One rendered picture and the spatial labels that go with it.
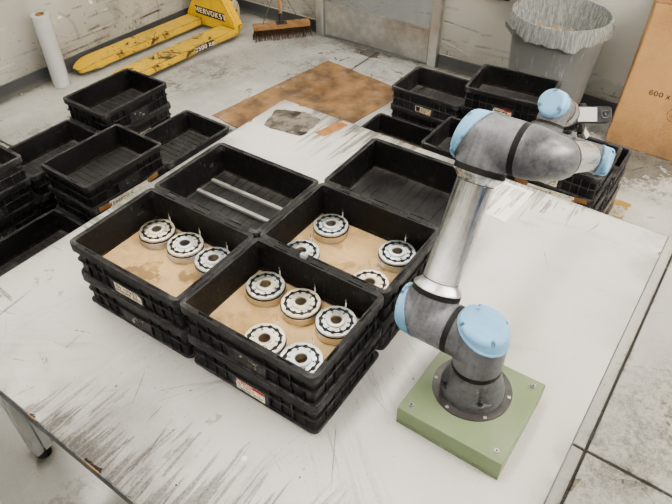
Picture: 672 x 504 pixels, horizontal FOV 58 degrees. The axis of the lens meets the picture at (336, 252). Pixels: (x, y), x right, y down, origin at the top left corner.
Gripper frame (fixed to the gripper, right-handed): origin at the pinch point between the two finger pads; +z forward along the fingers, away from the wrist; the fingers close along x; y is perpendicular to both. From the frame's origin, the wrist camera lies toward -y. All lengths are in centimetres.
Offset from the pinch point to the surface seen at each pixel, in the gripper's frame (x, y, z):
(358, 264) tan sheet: 45, 47, -52
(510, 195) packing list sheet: 19.6, 27.8, 15.5
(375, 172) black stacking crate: 15, 62, -21
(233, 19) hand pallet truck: -131, 298, 155
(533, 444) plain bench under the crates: 84, -2, -52
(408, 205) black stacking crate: 26, 46, -27
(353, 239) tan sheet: 38, 53, -46
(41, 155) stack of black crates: 4, 239, -31
